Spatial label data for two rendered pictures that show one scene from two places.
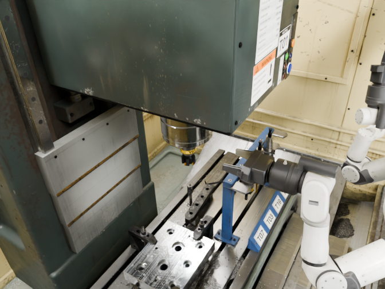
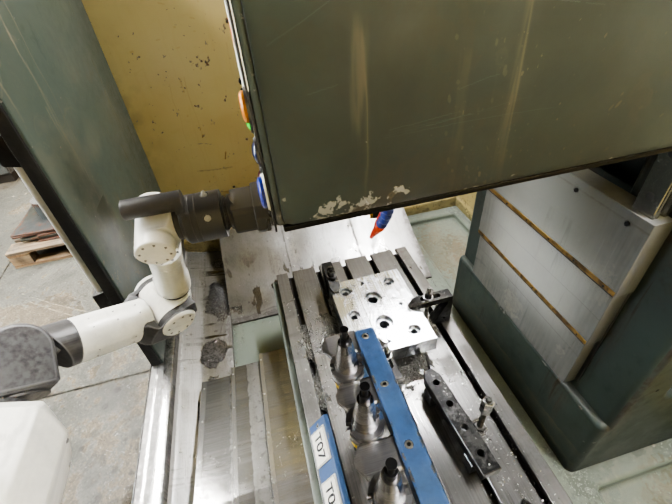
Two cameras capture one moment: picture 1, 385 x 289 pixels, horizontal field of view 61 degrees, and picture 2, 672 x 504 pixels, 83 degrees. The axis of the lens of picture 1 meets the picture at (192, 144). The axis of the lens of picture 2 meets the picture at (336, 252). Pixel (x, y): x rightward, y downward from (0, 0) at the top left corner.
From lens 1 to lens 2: 1.39 m
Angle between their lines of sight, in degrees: 96
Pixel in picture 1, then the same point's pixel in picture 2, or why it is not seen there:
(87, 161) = (524, 199)
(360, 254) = (114, 312)
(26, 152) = not seen: hidden behind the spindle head
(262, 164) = (239, 194)
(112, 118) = (589, 192)
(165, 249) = (391, 309)
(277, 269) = (290, 484)
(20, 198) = not seen: hidden behind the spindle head
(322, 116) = not seen: outside the picture
